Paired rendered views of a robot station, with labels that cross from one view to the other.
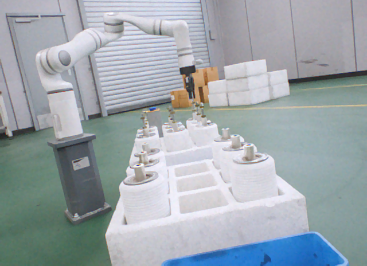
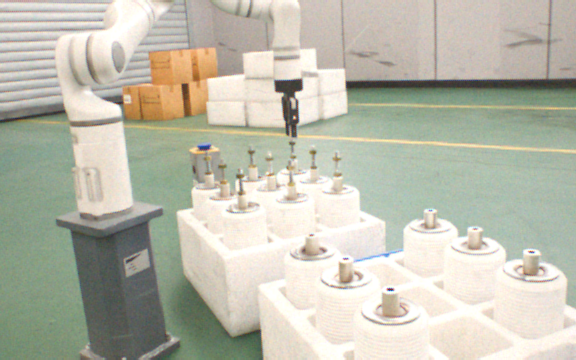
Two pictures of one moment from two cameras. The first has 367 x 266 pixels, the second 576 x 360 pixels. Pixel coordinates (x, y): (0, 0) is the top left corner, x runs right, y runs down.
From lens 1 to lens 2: 0.45 m
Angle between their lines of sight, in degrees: 19
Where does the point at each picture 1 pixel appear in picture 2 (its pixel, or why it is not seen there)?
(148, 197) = (420, 343)
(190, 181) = not seen: hidden behind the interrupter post
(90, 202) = (147, 334)
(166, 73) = not seen: hidden behind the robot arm
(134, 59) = (41, 14)
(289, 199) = not seen: outside the picture
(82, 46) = (136, 32)
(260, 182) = (556, 308)
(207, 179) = (415, 294)
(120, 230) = not seen: outside the picture
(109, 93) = not seen: outside the picture
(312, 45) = (370, 27)
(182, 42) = (288, 36)
